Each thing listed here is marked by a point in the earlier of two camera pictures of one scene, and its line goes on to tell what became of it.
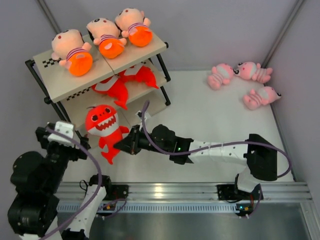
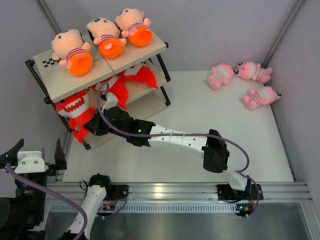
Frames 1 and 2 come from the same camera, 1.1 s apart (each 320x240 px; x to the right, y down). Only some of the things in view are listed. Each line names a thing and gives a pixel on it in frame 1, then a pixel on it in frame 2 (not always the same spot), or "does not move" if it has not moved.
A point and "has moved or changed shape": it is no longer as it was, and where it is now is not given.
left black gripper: [74, 154] → [60, 164]
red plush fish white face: [102, 120] has moved or changed shape
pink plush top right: [248, 70] does not move
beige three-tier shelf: [135, 83] does not move
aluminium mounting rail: [71, 192] does not move
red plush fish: [115, 87] does not move
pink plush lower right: [263, 96] does not move
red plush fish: [139, 72] does not move
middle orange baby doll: [106, 33] does not move
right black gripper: [131, 144] → [95, 125]
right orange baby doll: [134, 25] does not move
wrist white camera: [139, 113] → [112, 101]
